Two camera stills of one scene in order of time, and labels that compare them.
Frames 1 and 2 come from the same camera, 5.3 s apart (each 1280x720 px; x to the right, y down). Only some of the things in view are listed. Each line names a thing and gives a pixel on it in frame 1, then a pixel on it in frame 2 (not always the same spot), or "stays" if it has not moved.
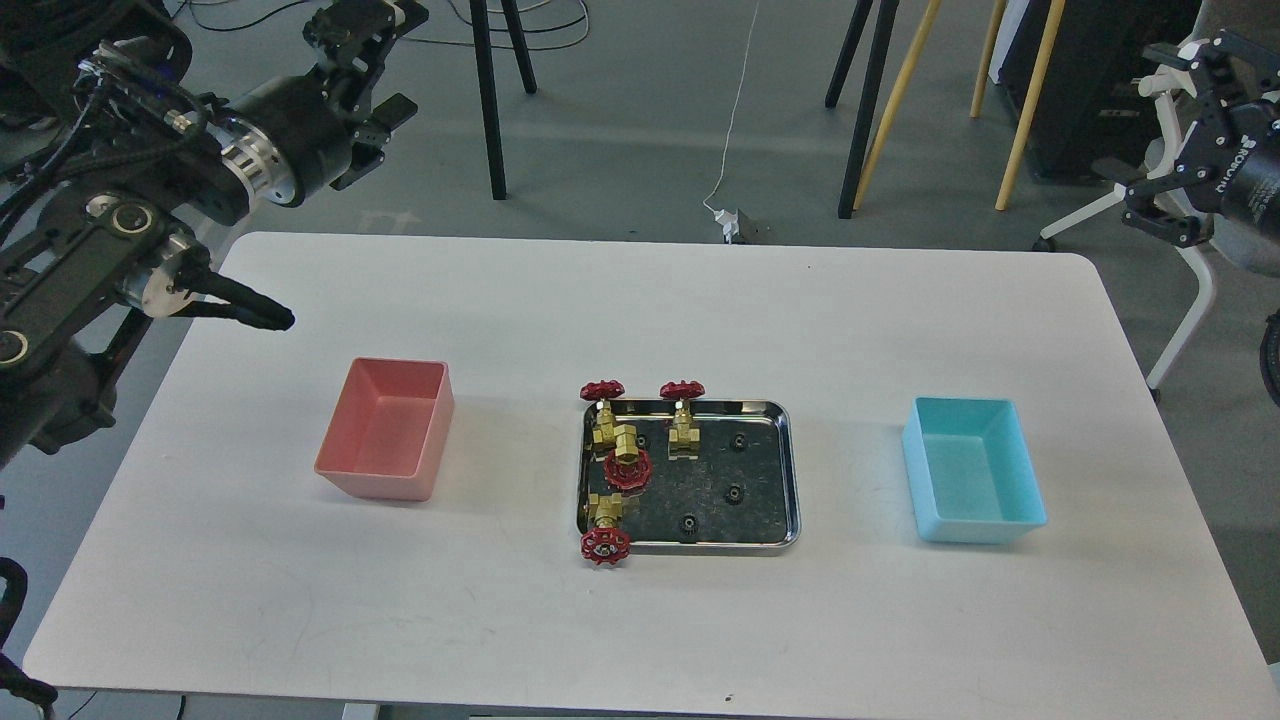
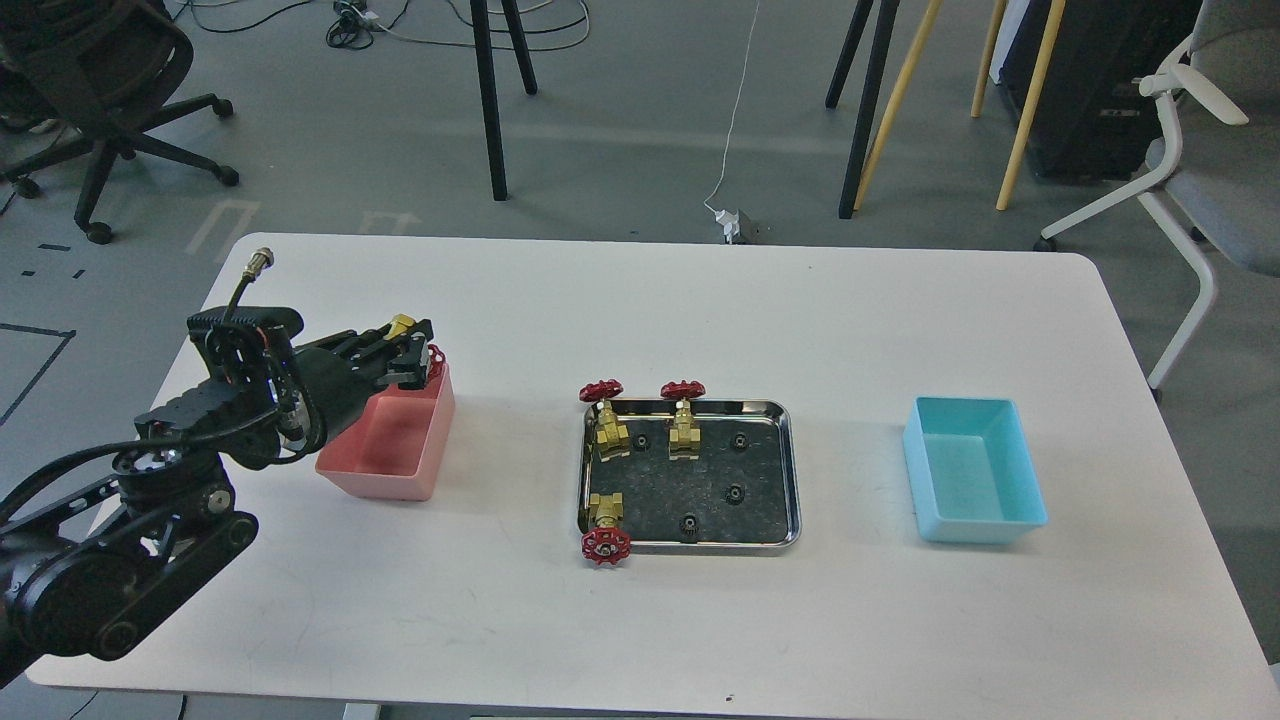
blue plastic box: x=971 y=472 stays
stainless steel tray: x=740 y=497 stays
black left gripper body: x=353 y=39 → x=333 y=375
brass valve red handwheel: x=627 y=469 → x=436 y=358
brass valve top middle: x=683 y=440 stays
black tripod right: x=880 y=46 stays
